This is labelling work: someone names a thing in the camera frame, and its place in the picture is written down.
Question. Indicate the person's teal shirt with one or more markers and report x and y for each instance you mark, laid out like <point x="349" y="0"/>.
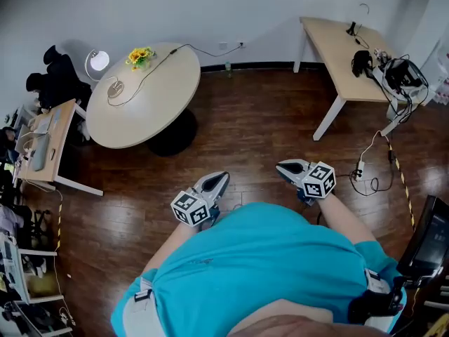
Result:
<point x="259" y="262"/>

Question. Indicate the white metal shelf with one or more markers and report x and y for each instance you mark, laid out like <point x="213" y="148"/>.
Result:
<point x="14" y="272"/>

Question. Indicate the black monitor stand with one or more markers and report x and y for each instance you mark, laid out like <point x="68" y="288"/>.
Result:
<point x="408" y="282"/>

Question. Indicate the black chair base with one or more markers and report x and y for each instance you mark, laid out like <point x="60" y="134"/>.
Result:
<point x="40" y="223"/>

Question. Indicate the black office chair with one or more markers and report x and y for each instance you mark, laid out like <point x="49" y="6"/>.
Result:
<point x="58" y="60"/>

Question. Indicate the white cabinet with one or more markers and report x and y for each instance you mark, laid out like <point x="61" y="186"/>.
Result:
<point x="440" y="76"/>

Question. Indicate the white power strip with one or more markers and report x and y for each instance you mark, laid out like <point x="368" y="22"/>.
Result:
<point x="360" y="170"/>

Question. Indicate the green drink bottle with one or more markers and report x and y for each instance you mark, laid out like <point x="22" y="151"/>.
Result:
<point x="228" y="69"/>

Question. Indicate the sunflower bouquet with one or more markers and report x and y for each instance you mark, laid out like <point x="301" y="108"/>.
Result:
<point x="139" y="56"/>

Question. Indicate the round beige table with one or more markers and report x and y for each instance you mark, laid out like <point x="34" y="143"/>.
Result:
<point x="151" y="100"/>

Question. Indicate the wooden desk white legs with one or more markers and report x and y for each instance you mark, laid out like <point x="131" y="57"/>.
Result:
<point x="336" y="58"/>
<point x="61" y="142"/>

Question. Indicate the blue phone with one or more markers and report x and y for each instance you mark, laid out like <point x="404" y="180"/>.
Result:
<point x="57" y="116"/>

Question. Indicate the white desk lamp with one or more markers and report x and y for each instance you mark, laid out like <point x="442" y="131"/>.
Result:
<point x="99" y="60"/>

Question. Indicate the person's left forearm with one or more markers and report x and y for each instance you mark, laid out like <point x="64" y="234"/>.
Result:
<point x="165" y="251"/>

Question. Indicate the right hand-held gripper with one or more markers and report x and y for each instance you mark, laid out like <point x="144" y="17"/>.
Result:
<point x="319" y="181"/>

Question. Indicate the yellow black floor tape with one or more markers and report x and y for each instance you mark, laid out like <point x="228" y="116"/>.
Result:
<point x="403" y="181"/>
<point x="59" y="226"/>

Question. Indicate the grey closed laptop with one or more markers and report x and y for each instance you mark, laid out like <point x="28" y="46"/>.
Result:
<point x="41" y="153"/>

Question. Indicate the black headset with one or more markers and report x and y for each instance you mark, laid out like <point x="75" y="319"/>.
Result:
<point x="361" y="63"/>

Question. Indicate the black touchscreen monitor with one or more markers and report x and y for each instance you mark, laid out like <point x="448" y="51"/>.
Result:
<point x="431" y="244"/>

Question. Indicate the person's face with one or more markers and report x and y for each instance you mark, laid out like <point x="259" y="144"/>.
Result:
<point x="298" y="325"/>

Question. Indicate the person's right forearm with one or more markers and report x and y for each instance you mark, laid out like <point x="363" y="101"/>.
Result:
<point x="347" y="219"/>

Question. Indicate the open silver laptop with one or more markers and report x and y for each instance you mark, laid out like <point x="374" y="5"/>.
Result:
<point x="35" y="130"/>

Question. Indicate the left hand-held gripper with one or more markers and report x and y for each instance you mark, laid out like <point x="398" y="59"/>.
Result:
<point x="189" y="209"/>

